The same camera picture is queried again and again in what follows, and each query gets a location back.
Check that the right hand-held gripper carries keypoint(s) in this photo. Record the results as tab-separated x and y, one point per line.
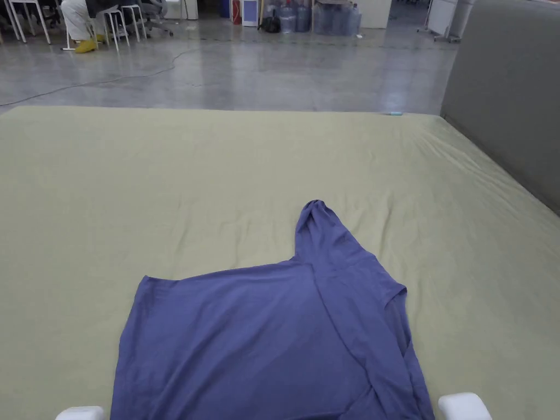
463	407

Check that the blue shirt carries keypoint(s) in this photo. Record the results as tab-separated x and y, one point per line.
245	341

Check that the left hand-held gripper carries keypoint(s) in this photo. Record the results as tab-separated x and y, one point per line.
81	413

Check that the black bag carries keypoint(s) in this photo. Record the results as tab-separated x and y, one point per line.
270	24

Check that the bed with pale green sheet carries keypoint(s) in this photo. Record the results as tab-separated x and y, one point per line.
175	183

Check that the grey padded headboard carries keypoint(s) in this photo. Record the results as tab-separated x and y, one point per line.
503	109

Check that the white rolling board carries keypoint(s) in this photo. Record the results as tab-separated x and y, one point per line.
442	19

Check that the group of water bottles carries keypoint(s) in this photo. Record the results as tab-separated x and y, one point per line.
319	17

